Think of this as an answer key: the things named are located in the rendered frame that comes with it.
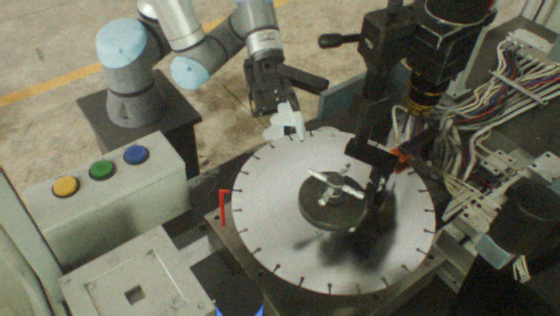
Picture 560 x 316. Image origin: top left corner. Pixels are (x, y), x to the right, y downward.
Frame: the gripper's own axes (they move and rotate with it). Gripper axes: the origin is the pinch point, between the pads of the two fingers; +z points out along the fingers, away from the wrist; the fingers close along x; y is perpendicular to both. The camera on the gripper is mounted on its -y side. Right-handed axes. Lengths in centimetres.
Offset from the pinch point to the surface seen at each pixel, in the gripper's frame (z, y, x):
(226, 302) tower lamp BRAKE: 20, 21, 45
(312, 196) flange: 10.6, 3.2, 15.6
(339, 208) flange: 13.4, -0.3, 17.4
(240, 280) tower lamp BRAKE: 18, 19, 44
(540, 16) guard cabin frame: -34, -96, -38
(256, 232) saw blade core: 14.4, 13.5, 17.0
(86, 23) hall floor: -130, 68, -186
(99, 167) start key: -3.2, 38.3, 1.4
